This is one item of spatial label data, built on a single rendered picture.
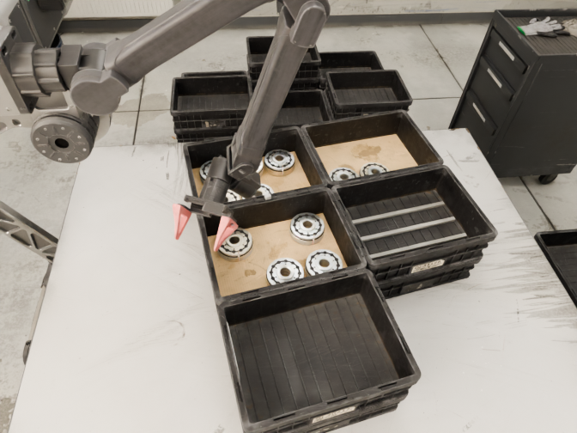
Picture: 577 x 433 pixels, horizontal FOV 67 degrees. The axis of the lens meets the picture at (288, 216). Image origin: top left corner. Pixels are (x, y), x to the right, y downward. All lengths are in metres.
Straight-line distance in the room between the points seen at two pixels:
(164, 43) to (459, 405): 1.09
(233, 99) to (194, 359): 1.52
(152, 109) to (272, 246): 2.13
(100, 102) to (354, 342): 0.79
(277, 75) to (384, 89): 1.81
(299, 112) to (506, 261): 1.41
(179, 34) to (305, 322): 0.75
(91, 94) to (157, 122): 2.32
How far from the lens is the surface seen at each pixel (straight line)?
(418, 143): 1.59
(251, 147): 0.92
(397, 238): 1.36
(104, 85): 0.80
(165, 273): 1.42
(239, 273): 1.24
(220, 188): 0.99
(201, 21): 0.74
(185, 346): 1.29
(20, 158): 3.15
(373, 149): 1.63
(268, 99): 0.84
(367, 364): 1.14
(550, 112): 2.61
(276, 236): 1.31
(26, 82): 0.85
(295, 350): 1.13
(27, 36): 0.99
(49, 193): 2.84
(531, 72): 2.37
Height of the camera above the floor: 1.87
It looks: 50 degrees down
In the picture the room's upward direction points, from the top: 3 degrees clockwise
